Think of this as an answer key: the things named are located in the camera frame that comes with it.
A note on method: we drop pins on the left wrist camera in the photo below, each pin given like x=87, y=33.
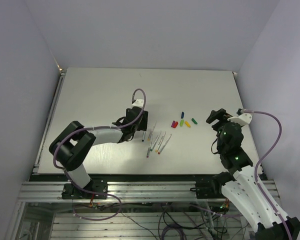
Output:
x=139, y=102

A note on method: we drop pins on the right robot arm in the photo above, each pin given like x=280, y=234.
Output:
x=241, y=184

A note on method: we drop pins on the purple marker pen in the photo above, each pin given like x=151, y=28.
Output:
x=149, y=147

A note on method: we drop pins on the yellow marker pen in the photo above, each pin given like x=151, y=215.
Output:
x=160, y=142

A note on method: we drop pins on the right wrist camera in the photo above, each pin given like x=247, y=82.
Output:
x=242, y=118

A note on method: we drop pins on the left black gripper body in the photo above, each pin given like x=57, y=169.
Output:
x=143, y=125

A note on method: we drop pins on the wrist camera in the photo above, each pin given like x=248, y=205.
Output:
x=139, y=102
x=242, y=118

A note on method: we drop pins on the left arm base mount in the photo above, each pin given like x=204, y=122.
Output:
x=94, y=189

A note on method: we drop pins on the red marker pen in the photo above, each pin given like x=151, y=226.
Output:
x=164, y=145

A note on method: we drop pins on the green marker pen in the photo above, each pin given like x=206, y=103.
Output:
x=155, y=141

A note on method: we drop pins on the blue marker pen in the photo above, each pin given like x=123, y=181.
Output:
x=143, y=136

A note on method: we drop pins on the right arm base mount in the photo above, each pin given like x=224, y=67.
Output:
x=211, y=187

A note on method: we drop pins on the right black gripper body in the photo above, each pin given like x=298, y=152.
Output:
x=222, y=116

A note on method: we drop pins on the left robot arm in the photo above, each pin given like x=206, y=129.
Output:
x=73, y=144

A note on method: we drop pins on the orange marker pen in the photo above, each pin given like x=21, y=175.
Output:
x=151, y=131

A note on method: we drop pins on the aluminium frame rail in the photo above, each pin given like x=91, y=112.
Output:
x=138, y=192

